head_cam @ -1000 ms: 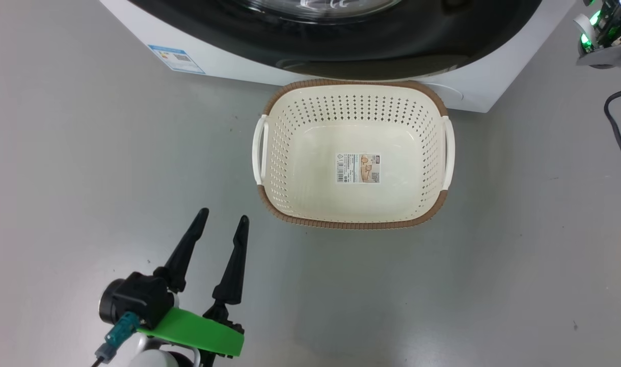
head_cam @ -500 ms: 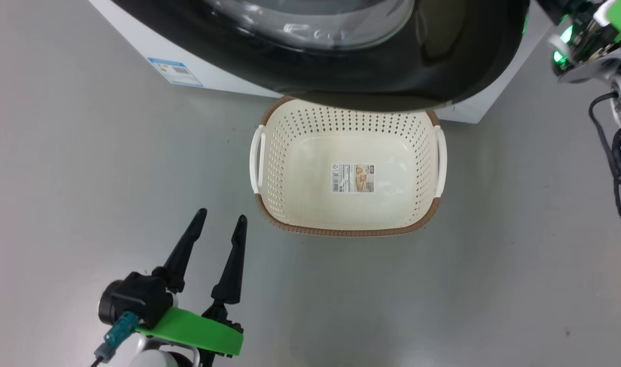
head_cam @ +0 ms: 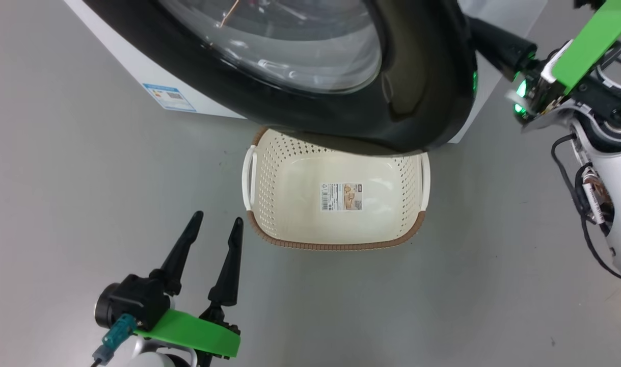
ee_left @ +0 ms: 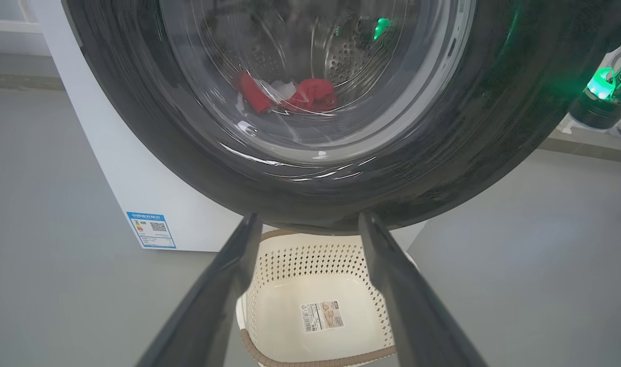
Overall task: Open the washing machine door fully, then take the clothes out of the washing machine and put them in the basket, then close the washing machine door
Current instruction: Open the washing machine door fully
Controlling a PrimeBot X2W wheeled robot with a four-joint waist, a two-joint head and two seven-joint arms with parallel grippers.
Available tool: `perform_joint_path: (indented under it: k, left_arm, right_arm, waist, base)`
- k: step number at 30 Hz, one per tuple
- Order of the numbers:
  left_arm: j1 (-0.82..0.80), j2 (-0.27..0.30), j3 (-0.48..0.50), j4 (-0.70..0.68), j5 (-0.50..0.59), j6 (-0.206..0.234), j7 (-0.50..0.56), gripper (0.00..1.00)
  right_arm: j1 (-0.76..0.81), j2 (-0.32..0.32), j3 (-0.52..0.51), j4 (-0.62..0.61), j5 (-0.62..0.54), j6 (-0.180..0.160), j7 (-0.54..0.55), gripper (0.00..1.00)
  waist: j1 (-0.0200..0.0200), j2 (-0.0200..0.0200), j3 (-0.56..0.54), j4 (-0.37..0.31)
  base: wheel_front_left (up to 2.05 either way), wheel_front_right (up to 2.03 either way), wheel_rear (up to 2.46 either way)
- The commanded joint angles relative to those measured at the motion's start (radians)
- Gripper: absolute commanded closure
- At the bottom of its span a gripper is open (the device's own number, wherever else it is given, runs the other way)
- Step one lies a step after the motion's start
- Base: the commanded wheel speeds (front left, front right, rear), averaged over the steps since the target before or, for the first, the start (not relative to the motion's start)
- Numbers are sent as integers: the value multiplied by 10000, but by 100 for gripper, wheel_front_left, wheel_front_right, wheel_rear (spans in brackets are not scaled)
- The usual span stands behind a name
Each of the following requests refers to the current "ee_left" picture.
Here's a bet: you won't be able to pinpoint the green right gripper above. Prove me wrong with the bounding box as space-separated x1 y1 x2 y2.
585 45 621 102

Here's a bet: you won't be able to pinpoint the steel washing machine drum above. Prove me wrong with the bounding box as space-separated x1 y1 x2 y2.
188 0 409 118

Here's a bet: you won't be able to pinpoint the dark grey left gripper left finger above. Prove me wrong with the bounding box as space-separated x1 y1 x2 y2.
137 213 263 367

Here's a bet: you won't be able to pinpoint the red shirt with white trim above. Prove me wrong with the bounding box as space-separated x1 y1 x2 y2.
281 78 339 114

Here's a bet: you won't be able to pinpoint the white basket label sticker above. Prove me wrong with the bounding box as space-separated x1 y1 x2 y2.
301 300 345 334

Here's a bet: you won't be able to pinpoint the cream perforated laundry basket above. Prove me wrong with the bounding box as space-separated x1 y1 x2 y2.
235 229 418 367

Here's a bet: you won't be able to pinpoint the blue energy label sticker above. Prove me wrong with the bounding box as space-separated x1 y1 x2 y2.
127 212 177 250

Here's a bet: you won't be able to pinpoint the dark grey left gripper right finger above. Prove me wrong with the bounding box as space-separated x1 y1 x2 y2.
359 211 488 367

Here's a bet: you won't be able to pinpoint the red shorts with white trim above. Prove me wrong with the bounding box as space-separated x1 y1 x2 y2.
234 70 276 115

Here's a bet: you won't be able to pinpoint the black round washing machine door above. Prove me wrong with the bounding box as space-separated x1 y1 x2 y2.
61 0 621 235

